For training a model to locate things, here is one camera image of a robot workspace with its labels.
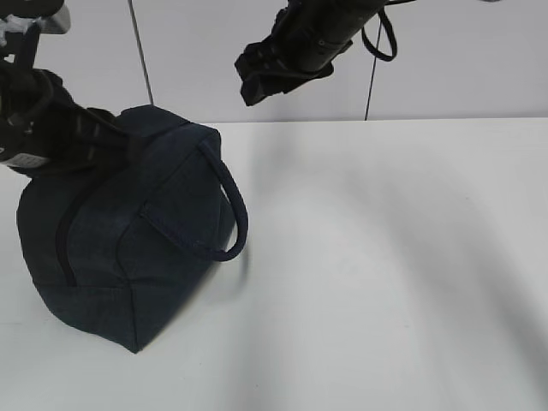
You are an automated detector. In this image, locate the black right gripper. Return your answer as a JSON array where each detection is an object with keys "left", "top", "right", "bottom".
[{"left": 235, "top": 8, "right": 354, "bottom": 106}]

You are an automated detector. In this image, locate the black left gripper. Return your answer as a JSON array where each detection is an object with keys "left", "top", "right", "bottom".
[{"left": 23, "top": 70, "right": 146, "bottom": 178}]

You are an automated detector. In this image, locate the dark blue lunch bag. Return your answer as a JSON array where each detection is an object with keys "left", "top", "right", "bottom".
[{"left": 16, "top": 105, "right": 249, "bottom": 353}]

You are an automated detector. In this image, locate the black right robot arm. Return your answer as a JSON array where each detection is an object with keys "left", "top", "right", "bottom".
[{"left": 235, "top": 0, "right": 398, "bottom": 107}]

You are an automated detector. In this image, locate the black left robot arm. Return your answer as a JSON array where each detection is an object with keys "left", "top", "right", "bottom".
[{"left": 1, "top": 1, "right": 144, "bottom": 177}]

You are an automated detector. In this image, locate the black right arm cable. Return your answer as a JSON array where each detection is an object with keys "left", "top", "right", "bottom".
[{"left": 360, "top": 8, "right": 399, "bottom": 63}]

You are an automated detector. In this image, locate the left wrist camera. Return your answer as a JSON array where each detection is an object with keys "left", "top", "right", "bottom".
[{"left": 1, "top": 0, "right": 71, "bottom": 34}]

